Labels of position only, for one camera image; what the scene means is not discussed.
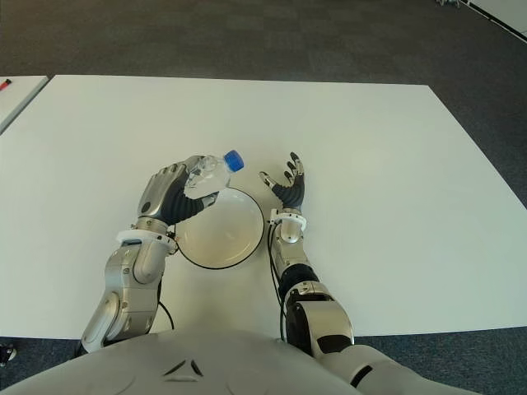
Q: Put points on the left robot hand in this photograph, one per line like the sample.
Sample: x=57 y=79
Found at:
x=160 y=197

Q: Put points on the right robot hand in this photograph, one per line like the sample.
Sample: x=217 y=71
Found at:
x=294 y=193

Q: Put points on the clear water bottle blue cap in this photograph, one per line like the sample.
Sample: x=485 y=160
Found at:
x=206 y=177

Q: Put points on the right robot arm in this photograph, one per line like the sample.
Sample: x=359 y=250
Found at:
x=290 y=234

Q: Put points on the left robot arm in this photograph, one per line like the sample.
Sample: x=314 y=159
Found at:
x=131 y=267

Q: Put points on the white plate black rim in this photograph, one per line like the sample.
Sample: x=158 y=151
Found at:
x=230 y=234

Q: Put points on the grey robot torso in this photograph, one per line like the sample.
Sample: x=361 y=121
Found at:
x=185 y=362

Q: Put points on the red black marker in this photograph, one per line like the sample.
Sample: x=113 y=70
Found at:
x=5 y=84

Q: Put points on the black wheeled stand base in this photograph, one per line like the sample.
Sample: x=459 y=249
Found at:
x=6 y=354

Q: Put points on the white board edge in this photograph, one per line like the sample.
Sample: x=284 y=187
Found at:
x=506 y=12

